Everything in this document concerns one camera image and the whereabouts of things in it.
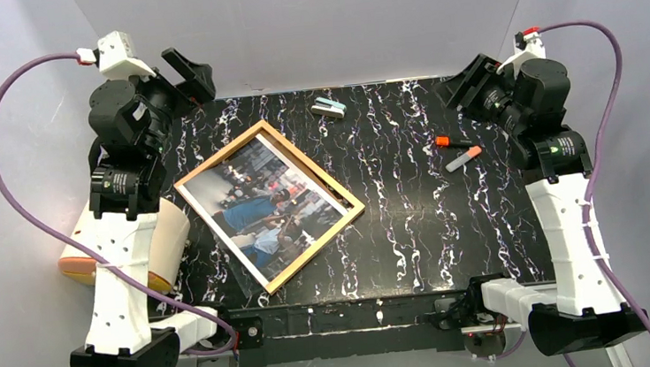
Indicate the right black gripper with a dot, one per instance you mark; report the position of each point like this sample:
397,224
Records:
475,88

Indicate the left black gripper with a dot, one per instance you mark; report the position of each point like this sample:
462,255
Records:
184,84

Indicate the wooden picture frame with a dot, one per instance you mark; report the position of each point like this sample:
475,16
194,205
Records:
271,205

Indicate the printed colour photo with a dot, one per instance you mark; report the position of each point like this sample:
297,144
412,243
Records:
265,208

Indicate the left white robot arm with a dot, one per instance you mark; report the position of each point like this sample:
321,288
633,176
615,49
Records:
132,118

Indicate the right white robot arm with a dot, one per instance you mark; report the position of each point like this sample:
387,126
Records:
527,103

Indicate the black marker orange cap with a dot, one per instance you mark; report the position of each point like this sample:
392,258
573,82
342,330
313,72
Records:
446,141

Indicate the grey marker salmon cap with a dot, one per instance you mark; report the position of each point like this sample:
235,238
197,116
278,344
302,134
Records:
463,159

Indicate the teal white stapler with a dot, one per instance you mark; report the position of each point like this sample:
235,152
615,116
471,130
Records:
329,108

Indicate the white cylindrical orange-based device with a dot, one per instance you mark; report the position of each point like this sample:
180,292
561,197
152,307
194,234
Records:
168,246

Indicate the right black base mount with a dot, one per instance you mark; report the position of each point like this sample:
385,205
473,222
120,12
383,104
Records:
489,335

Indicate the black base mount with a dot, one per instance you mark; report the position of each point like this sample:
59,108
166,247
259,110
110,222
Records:
489,335
248,326

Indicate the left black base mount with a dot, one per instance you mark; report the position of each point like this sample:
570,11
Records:
248,326

